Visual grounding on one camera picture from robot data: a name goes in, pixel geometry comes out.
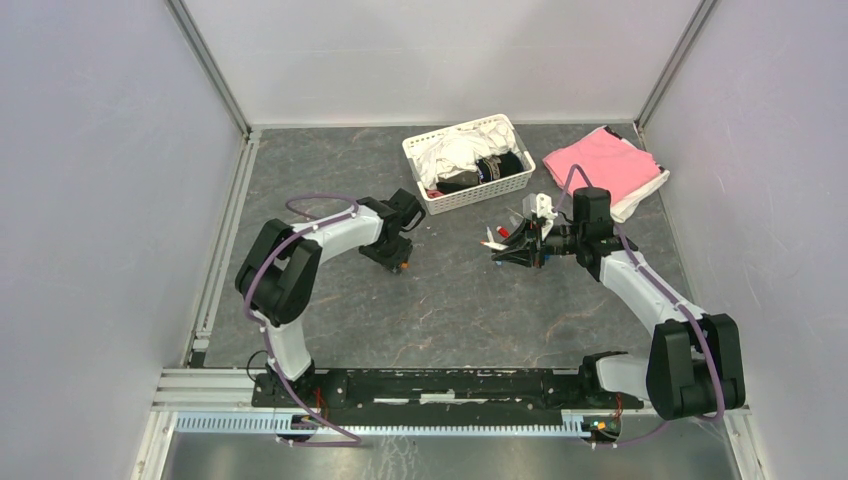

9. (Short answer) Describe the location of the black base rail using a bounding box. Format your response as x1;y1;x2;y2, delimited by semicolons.
292;368;644;427

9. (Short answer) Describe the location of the black cloth in basket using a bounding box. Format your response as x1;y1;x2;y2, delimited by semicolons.
436;152;525;195

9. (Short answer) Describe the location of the white plastic basket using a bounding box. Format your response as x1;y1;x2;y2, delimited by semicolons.
401;114;536;215

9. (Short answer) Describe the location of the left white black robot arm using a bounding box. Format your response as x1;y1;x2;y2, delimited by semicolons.
235;189;426;408

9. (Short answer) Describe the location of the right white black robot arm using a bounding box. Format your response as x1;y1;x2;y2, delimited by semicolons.
483;187;746;420

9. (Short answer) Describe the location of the purple cable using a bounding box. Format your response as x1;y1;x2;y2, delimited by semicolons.
241;193;364;449
553;164;727;448

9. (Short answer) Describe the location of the pink folded cloth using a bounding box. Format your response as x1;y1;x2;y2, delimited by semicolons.
543;127;664;210

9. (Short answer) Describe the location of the white cloth under pink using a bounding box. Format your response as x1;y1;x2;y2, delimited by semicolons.
603;125;670;223

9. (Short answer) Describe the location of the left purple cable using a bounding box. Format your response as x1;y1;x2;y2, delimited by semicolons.
241;193;364;449

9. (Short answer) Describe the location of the white cloth in basket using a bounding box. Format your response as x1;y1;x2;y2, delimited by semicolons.
411;122;517;190

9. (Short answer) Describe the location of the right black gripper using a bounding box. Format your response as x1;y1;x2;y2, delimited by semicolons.
492;216;585;269

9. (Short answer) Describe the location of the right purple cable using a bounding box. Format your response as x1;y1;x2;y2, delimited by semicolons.
553;164;727;448

